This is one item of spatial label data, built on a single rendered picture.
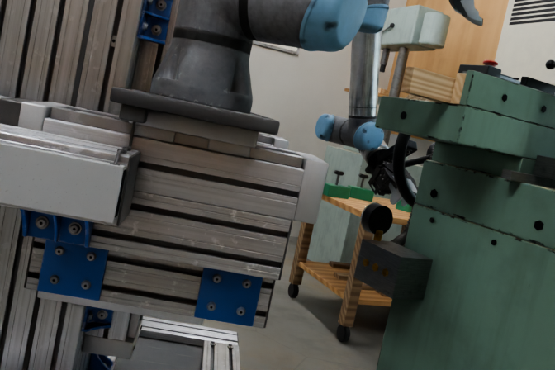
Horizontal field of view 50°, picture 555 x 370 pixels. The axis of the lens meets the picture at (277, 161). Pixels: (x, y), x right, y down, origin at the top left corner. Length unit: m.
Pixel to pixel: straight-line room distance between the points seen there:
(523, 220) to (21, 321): 0.86
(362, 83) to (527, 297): 0.74
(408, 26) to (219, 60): 2.72
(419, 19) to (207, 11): 2.70
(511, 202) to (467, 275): 0.15
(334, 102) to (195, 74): 3.46
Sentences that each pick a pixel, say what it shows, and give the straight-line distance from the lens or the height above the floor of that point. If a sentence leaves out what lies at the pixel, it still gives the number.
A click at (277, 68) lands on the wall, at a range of 4.09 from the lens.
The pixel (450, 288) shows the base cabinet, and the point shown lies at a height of 0.58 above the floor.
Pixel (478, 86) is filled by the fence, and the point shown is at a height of 0.93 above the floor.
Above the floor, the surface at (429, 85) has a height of 0.92.
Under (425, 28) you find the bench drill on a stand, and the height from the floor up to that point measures 1.45.
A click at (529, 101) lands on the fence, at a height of 0.93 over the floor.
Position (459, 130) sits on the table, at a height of 0.86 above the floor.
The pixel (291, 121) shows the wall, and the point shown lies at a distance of 4.14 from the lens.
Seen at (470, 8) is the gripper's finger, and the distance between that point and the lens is 1.28.
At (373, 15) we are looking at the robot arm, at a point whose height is 1.03.
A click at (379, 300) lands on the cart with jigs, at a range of 2.50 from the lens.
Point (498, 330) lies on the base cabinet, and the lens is 1.08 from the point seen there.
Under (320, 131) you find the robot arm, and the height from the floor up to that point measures 0.80.
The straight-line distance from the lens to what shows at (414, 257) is 1.15.
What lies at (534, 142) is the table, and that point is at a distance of 1.11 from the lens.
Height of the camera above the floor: 0.83
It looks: 4 degrees down
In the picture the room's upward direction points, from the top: 12 degrees clockwise
